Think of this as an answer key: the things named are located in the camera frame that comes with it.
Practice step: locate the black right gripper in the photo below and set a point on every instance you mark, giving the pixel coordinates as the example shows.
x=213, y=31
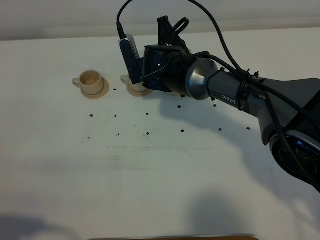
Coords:
x=165, y=66

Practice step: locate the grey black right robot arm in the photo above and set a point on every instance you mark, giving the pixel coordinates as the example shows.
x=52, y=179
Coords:
x=288, y=112

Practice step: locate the beige teapot saucer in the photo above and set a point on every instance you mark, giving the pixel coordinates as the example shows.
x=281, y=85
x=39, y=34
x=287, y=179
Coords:
x=176, y=94

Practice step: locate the beige middle teacup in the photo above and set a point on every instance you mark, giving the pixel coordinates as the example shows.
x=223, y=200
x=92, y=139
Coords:
x=130, y=81

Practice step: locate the beige teacup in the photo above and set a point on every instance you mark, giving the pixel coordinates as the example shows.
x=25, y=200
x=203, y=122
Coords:
x=130, y=81
x=90, y=82

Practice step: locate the beige middle cup saucer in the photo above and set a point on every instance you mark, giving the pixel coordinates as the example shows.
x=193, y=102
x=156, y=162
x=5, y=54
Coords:
x=139, y=94

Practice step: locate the beige cup saucer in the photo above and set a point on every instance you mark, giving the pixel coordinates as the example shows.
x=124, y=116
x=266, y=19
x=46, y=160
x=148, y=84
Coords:
x=139, y=94
x=102, y=93

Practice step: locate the beige left cup saucer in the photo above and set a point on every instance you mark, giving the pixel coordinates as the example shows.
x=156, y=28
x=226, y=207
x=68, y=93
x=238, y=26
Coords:
x=102, y=93

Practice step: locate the beige left teacup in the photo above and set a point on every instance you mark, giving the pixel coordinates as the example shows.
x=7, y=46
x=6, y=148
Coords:
x=90, y=82

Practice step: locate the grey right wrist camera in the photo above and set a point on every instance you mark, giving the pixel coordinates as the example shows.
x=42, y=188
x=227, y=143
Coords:
x=133, y=62

